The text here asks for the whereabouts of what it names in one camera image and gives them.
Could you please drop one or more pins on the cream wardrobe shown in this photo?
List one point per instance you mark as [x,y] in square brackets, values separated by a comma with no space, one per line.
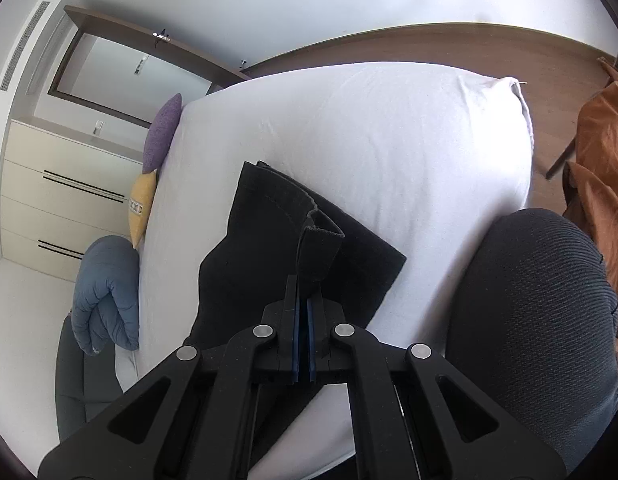
[49,200]

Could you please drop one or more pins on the black pants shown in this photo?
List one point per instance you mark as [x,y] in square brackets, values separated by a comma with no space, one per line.
[259,240]

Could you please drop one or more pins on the yellow pillow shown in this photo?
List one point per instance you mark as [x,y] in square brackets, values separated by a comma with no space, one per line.
[140,205]

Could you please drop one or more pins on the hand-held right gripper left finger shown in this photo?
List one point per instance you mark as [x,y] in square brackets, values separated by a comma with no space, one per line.
[295,340]

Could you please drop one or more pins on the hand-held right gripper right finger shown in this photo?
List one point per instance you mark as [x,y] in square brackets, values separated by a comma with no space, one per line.
[309,340]

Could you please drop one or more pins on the dark door frame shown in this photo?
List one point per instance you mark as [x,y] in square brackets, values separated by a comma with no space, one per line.
[64,60]

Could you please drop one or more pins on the grey padded headboard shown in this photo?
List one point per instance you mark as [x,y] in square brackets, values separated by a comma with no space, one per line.
[79,390]

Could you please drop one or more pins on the orange cloth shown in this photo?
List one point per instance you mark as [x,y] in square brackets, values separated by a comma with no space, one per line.
[604,150]

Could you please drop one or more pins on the purple pillow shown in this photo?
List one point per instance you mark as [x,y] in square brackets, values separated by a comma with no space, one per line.
[161,135]

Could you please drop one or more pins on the white hallway switch panel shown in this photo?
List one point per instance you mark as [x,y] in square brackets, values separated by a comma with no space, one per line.
[139,65]

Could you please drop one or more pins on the brown door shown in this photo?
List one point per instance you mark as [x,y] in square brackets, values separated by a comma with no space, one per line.
[119,25]

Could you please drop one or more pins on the white pillow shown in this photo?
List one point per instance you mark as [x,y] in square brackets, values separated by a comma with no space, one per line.
[125,370]

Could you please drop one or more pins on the small white wall switch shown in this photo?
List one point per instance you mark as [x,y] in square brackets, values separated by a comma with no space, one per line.
[97,126]

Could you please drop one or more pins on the bed with white sheet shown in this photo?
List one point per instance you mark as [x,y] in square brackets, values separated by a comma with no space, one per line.
[364,150]

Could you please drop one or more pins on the white air vent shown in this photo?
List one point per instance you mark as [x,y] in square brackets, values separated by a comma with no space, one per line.
[24,45]

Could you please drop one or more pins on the blue rolled duvet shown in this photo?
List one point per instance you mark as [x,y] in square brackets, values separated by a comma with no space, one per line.
[106,285]

